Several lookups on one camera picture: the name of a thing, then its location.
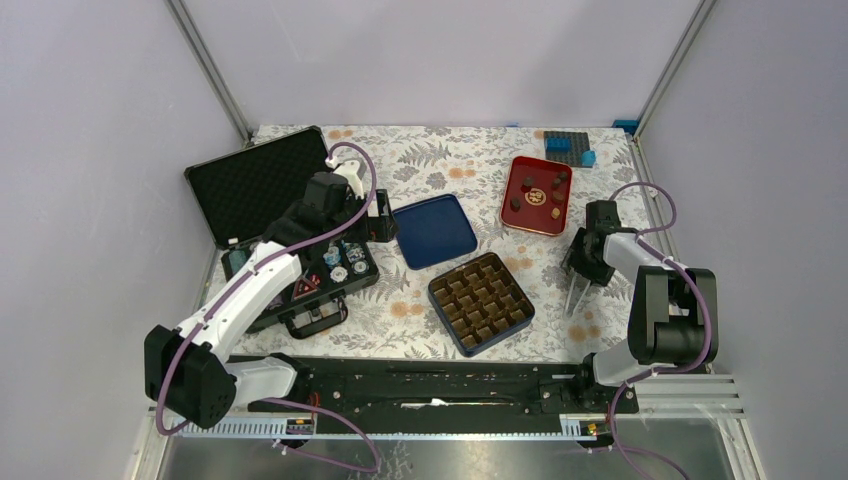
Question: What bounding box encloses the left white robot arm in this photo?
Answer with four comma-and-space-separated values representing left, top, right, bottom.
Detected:
144, 158, 378, 435

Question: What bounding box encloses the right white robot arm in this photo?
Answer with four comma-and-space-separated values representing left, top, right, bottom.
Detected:
561, 200, 718, 412

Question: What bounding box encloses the blue chocolate tin box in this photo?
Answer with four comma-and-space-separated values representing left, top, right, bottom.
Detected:
427, 252, 536, 358

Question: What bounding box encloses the red square tray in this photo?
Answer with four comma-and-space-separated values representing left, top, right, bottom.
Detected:
500, 156, 573, 236

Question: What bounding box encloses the black poker chip case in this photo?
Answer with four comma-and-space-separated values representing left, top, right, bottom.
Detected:
184, 126, 379, 339

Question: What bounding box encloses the red triangle card box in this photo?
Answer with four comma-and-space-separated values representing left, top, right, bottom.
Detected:
291, 274, 322, 301

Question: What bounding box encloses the blue lego brick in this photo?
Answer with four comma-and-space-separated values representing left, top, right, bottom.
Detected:
580, 150, 597, 168

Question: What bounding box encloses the floral tablecloth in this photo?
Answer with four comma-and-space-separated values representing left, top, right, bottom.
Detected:
235, 126, 651, 363

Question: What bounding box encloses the blue tin lid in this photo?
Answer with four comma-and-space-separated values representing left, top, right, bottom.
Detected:
393, 194, 478, 270

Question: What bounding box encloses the grey lego baseplate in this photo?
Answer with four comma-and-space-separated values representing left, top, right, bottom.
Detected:
543, 131, 592, 168

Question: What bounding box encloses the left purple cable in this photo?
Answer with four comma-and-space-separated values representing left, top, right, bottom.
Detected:
155, 140, 382, 475

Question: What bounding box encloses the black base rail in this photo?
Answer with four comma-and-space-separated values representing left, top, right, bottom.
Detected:
287, 357, 639, 436

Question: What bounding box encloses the blue corner bracket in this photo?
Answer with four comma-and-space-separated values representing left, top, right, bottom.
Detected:
611, 119, 640, 136

